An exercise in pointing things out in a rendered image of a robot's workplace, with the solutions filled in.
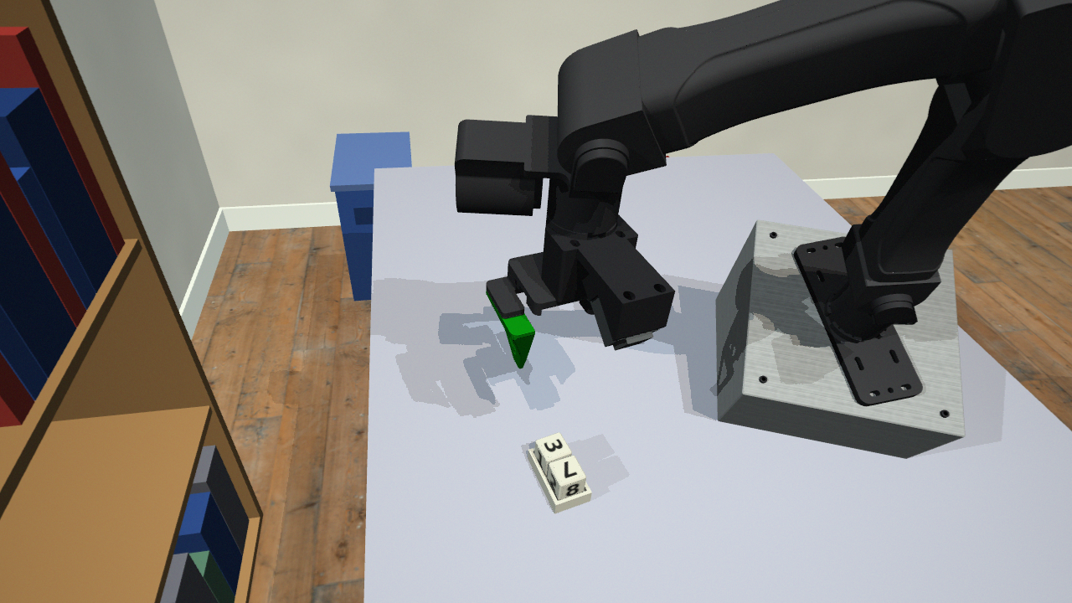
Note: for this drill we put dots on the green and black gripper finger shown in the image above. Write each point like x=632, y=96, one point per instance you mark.
x=521, y=332

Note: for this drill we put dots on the cream number cube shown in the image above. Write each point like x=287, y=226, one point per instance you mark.
x=551, y=448
x=566, y=477

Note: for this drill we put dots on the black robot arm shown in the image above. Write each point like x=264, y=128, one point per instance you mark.
x=625, y=102

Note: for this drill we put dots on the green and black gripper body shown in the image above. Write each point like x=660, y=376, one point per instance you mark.
x=524, y=275

